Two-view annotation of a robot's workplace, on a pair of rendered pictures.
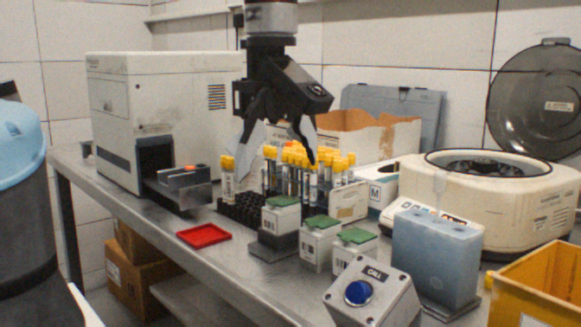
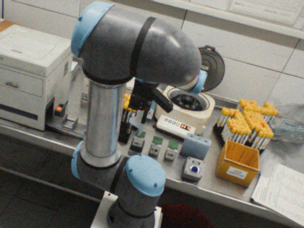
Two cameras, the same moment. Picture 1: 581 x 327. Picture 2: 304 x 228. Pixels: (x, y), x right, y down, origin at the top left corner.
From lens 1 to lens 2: 0.96 m
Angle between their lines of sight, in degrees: 43
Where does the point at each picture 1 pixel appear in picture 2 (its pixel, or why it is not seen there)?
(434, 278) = (197, 154)
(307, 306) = (167, 171)
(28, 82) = not seen: outside the picture
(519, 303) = (230, 164)
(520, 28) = (192, 29)
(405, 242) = (188, 145)
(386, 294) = (202, 168)
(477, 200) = (195, 120)
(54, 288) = not seen: hidden behind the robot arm
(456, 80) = not seen: hidden behind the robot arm
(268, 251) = (138, 152)
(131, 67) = (47, 72)
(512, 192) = (205, 117)
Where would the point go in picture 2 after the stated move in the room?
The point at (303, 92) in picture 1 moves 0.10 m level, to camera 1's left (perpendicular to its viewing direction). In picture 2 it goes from (168, 106) to (147, 112)
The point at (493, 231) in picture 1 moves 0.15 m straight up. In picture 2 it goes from (198, 129) to (210, 101)
